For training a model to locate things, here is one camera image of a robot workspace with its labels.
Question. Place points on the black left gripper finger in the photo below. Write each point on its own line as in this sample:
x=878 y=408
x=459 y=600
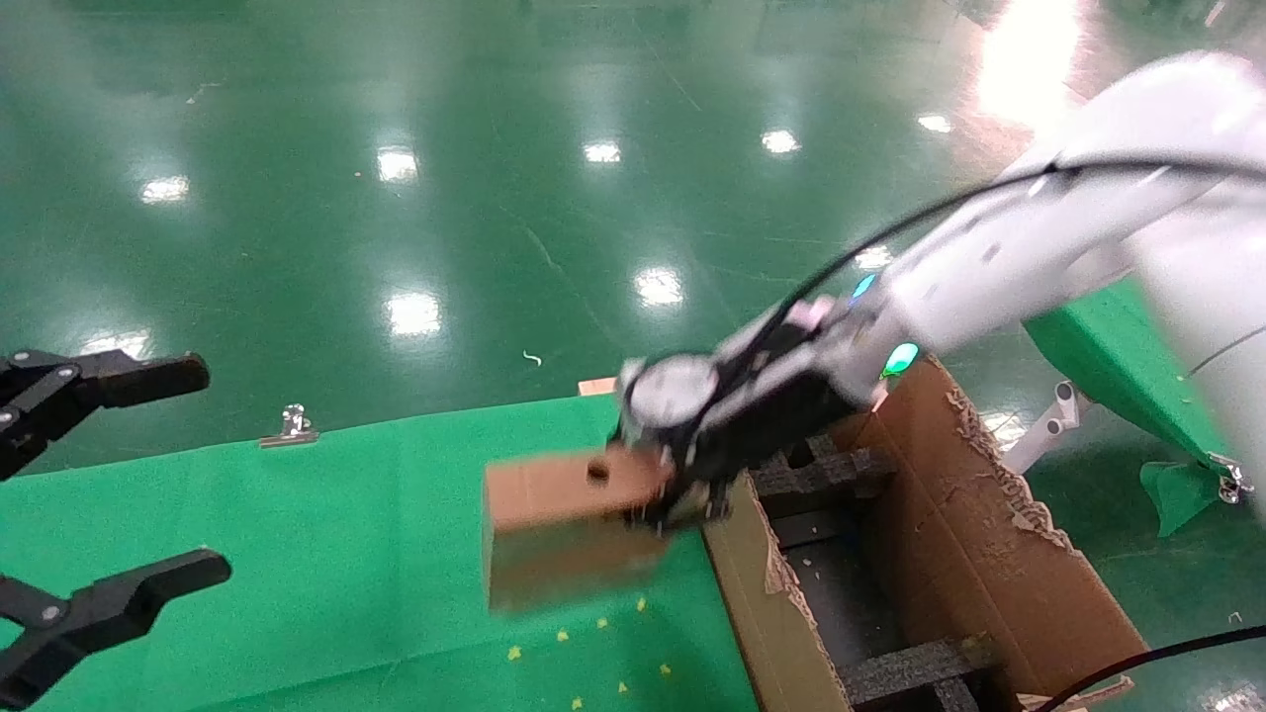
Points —
x=129 y=598
x=129 y=378

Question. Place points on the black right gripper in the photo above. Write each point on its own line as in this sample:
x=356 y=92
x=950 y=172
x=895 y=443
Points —
x=762 y=415

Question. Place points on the small brown cardboard box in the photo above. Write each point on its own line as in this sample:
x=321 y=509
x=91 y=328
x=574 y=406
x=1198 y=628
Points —
x=554 y=554

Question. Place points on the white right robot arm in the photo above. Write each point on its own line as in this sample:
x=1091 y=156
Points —
x=1039 y=247

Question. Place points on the dark carton bottom liner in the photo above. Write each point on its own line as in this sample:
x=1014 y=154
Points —
x=831 y=593

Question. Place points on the large open brown carton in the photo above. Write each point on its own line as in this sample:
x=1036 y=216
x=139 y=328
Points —
x=989 y=554

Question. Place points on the small white floor debris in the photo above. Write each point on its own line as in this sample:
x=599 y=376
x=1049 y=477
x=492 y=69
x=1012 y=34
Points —
x=532 y=358

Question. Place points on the silver metal binder clip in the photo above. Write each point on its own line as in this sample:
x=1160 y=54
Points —
x=1231 y=480
x=292 y=430

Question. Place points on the large bright green table cloth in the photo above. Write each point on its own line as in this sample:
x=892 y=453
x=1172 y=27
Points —
x=297 y=554

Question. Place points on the white metal table leg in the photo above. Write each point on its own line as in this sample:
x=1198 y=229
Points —
x=1048 y=427

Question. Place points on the green cloth with hanging corner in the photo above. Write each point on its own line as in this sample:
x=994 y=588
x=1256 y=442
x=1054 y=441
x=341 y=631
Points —
x=1108 y=356

